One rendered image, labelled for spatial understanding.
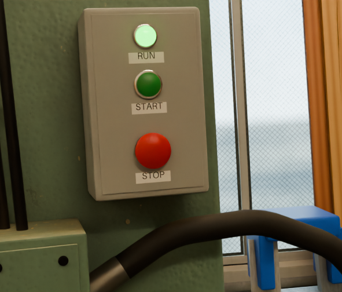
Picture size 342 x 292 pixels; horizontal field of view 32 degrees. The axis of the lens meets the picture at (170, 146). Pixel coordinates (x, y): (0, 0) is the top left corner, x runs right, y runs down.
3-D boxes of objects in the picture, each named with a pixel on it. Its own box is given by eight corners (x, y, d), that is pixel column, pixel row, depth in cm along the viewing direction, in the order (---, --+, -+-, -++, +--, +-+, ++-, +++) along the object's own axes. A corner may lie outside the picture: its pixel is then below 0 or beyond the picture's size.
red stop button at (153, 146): (135, 169, 50) (133, 133, 50) (169, 167, 51) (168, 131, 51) (137, 170, 49) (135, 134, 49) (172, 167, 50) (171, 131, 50)
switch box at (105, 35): (87, 194, 56) (76, 19, 55) (191, 185, 58) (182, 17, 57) (95, 203, 50) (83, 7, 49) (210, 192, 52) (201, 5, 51)
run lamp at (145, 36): (133, 48, 50) (132, 24, 50) (157, 48, 50) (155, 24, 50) (135, 48, 49) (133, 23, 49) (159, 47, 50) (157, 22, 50)
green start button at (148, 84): (134, 99, 50) (132, 70, 50) (162, 98, 51) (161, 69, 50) (136, 99, 49) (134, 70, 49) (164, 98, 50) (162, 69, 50)
